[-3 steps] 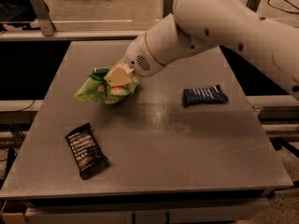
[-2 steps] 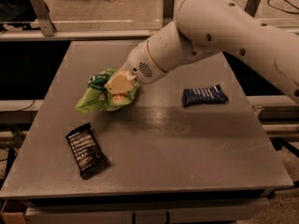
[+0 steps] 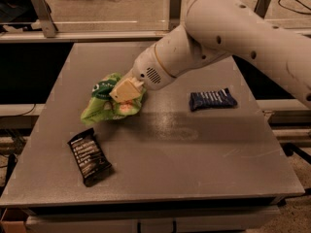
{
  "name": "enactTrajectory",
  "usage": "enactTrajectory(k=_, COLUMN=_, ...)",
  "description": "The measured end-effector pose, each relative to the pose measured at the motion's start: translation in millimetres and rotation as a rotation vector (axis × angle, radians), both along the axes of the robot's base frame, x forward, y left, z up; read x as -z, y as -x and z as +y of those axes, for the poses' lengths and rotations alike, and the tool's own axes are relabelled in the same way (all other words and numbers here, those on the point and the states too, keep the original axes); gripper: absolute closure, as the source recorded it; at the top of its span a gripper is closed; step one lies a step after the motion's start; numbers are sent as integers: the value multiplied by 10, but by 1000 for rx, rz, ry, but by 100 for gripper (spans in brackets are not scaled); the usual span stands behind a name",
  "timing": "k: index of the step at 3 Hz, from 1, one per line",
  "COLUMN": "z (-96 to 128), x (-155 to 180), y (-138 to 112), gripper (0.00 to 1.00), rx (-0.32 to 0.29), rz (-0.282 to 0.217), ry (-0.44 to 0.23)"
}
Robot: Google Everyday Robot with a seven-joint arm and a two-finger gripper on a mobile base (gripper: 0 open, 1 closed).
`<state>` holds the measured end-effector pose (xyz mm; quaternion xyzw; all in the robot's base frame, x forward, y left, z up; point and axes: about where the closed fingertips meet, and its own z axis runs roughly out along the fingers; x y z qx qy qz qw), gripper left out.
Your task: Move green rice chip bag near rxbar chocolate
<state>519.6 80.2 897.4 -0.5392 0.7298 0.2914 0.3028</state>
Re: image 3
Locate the right metal bracket post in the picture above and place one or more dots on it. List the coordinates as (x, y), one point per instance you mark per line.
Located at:
(261, 7)

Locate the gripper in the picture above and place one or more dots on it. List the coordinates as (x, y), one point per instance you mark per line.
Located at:
(148, 67)

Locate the cardboard box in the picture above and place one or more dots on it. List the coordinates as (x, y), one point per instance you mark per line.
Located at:
(13, 221)

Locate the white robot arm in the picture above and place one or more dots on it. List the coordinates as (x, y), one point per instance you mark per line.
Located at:
(214, 30)

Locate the left metal bracket post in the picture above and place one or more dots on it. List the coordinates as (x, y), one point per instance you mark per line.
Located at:
(44, 15)

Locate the clear glass barrier panel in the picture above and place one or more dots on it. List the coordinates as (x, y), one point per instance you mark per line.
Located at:
(132, 15)

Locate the green rice chip bag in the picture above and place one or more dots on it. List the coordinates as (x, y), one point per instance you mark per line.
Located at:
(102, 106)

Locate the middle metal bracket post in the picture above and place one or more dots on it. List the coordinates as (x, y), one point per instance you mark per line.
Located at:
(174, 13)

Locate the dark blue snack bar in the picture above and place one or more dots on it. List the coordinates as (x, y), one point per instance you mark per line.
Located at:
(220, 99)

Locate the black rxbar chocolate bar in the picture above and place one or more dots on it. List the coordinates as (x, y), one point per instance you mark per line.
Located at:
(89, 156)

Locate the metal bracket post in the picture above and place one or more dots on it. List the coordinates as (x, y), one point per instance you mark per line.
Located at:
(44, 15)
(261, 7)
(174, 13)

